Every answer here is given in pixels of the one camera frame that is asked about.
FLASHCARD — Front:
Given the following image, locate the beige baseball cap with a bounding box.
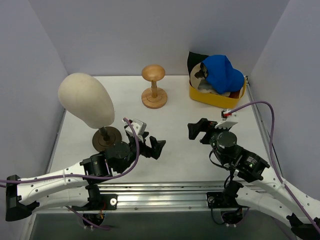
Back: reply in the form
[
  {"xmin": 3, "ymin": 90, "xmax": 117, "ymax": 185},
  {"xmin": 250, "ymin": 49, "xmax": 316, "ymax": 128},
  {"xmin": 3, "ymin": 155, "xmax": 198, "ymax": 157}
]
[{"xmin": 187, "ymin": 62, "xmax": 231, "ymax": 97}]

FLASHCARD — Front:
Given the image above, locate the blue baseball cap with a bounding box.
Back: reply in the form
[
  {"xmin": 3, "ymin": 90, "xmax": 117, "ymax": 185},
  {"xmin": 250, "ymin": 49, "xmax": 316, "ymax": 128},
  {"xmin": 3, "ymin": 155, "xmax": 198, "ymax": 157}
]
[{"xmin": 201, "ymin": 54, "xmax": 245, "ymax": 95}]

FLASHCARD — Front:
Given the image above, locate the black bucket hat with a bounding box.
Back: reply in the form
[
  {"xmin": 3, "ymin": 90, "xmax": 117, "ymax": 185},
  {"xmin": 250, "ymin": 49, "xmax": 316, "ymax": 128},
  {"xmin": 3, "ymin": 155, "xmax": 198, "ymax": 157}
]
[{"xmin": 187, "ymin": 51, "xmax": 209, "ymax": 75}]

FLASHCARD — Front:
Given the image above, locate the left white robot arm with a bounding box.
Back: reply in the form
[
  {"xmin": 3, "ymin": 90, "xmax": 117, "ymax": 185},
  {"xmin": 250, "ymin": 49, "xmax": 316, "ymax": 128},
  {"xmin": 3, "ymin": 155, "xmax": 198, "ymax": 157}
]
[{"xmin": 4, "ymin": 132, "xmax": 166, "ymax": 222}]

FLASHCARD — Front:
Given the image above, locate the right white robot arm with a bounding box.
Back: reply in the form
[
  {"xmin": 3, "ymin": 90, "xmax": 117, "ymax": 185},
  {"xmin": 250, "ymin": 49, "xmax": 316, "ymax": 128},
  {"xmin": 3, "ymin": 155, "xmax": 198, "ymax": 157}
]
[{"xmin": 187, "ymin": 118, "xmax": 320, "ymax": 240}]

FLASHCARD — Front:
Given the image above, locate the yellow plastic bin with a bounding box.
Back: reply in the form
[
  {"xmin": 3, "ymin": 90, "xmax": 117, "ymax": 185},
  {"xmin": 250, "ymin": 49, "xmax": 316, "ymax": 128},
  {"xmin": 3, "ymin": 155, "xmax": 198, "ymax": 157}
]
[{"xmin": 189, "ymin": 76, "xmax": 248, "ymax": 109}]

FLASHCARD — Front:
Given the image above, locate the dark round mannequin stand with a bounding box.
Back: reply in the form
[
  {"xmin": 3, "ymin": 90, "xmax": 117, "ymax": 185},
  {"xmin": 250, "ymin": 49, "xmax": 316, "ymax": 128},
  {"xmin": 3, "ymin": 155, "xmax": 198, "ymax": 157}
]
[{"xmin": 92, "ymin": 126, "xmax": 122, "ymax": 152}]

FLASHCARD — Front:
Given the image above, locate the dark red cap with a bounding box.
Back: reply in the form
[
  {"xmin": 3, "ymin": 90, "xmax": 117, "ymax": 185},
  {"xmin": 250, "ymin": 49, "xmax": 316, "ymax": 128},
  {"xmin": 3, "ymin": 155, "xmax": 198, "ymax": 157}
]
[{"xmin": 228, "ymin": 91, "xmax": 241, "ymax": 99}]

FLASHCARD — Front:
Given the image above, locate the wooden hat stand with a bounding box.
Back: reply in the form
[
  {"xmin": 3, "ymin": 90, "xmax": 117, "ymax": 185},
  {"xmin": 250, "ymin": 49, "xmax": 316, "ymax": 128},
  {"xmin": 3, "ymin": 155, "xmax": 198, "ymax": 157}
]
[{"xmin": 141, "ymin": 64, "xmax": 168, "ymax": 109}]

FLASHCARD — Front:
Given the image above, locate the beige mannequin head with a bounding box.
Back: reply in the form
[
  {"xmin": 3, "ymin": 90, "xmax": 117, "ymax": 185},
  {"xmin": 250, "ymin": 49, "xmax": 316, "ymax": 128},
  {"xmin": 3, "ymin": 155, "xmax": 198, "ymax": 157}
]
[{"xmin": 58, "ymin": 72, "xmax": 115, "ymax": 129}]

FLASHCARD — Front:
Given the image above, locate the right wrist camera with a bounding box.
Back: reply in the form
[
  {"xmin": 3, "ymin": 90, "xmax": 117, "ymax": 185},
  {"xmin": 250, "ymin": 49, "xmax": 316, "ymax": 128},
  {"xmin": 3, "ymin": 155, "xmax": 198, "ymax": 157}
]
[{"xmin": 215, "ymin": 109, "xmax": 239, "ymax": 130}]

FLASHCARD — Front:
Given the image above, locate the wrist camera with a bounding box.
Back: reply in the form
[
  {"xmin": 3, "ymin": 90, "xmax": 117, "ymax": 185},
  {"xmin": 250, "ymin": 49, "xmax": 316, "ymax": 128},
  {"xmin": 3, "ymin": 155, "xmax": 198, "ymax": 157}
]
[
  {"xmin": 215, "ymin": 109, "xmax": 239, "ymax": 130},
  {"xmin": 123, "ymin": 119, "xmax": 147, "ymax": 140}
]

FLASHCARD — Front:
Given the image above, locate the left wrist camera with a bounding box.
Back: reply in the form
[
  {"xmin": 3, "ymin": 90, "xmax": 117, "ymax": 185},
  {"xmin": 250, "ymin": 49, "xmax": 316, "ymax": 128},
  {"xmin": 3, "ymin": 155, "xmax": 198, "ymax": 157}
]
[{"xmin": 123, "ymin": 119, "xmax": 147, "ymax": 140}]

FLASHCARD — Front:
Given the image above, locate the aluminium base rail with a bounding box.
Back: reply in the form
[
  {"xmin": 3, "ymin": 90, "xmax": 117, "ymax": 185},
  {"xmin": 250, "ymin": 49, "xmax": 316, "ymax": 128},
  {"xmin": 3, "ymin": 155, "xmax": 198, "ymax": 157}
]
[{"xmin": 37, "ymin": 181, "xmax": 276, "ymax": 215}]

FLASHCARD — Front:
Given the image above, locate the aluminium side rail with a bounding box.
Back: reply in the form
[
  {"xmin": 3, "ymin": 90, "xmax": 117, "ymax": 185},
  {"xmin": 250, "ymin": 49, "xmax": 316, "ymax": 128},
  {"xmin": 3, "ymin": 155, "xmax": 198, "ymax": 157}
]
[{"xmin": 244, "ymin": 75, "xmax": 283, "ymax": 181}]

